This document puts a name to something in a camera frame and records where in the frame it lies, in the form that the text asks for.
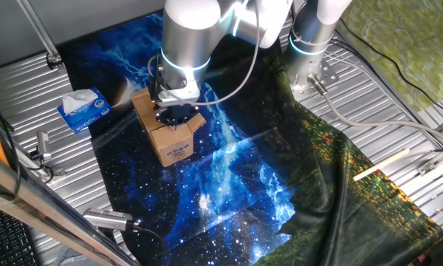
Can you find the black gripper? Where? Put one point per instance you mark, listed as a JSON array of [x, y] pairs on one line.
[[179, 111]]

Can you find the brown cardboard box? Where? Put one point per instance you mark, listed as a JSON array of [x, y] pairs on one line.
[[170, 144]]

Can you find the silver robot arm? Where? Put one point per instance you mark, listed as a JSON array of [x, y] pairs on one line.
[[192, 37]]

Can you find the blue galaxy print cloth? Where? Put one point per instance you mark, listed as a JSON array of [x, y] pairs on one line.
[[192, 192]]

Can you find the blue tissue pack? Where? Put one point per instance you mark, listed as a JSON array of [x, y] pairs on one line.
[[90, 116]]

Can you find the slanted metal pole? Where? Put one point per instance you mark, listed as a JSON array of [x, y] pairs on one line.
[[37, 27]]

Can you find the dark forest print cloth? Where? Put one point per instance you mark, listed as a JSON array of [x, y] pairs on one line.
[[336, 207]]

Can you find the white stick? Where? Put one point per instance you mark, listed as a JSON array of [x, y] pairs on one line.
[[380, 164]]

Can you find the black keyboard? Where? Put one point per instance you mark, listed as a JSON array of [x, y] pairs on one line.
[[3, 240]]

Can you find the green yellow mat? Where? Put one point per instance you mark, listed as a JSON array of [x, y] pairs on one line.
[[409, 44]]

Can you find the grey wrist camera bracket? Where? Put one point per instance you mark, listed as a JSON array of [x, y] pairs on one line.
[[181, 94]]

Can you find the long silver camera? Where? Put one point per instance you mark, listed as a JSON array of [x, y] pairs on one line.
[[107, 218]]

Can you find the metal camera mount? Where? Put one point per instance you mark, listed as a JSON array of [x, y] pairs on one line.
[[59, 171]]

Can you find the aluminium frame beam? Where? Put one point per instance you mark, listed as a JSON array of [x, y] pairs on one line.
[[29, 207]]

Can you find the metal bracket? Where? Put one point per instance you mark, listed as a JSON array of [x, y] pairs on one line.
[[439, 159]]

